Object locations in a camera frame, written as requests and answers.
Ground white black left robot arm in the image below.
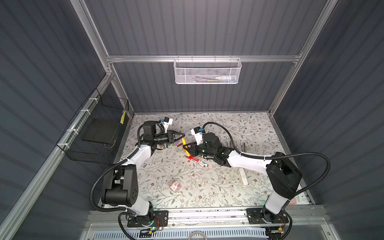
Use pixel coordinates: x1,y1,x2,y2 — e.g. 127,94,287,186
101,117,185,225

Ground small red white box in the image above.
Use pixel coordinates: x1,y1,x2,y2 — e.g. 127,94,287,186
168,179,181,193

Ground red capped marker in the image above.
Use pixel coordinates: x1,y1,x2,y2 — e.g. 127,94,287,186
192,157,209,167
187,156,209,168

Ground orange highlighter pen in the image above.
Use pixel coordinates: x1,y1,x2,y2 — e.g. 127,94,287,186
183,145,190,157

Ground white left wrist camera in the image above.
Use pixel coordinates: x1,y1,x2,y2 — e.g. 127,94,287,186
161,117,173,133

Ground white wire mesh basket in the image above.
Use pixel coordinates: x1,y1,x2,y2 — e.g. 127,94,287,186
173,58,242,85

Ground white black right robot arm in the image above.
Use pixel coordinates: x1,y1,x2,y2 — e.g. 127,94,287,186
183,133,302,223

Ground black corrugated cable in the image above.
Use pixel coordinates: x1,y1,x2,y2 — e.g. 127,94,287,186
202,121,331,199
89,122,157,240

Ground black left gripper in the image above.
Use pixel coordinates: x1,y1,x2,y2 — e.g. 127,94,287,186
152,130,183,146

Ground black corrugated right cable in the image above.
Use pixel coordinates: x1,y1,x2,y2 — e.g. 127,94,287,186
202,121,331,199

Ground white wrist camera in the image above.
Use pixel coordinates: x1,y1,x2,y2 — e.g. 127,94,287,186
191,127,204,146
161,117,173,133

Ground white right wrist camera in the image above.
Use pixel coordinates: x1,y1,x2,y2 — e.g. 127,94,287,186
191,127,204,146

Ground pink pencil case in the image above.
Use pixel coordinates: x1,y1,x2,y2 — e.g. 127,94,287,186
289,198,297,205

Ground metal base rail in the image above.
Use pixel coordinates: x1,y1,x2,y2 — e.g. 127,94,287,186
85,205,330,229

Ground black corrugated left cable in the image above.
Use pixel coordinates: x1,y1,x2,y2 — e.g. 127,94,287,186
89,122,157,240

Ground black wire side basket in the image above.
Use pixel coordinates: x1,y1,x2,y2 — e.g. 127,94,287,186
57,91,130,165

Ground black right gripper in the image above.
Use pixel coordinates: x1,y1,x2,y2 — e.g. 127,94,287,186
183,141,215,159

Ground white eraser case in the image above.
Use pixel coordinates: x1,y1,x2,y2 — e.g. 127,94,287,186
238,168,249,187

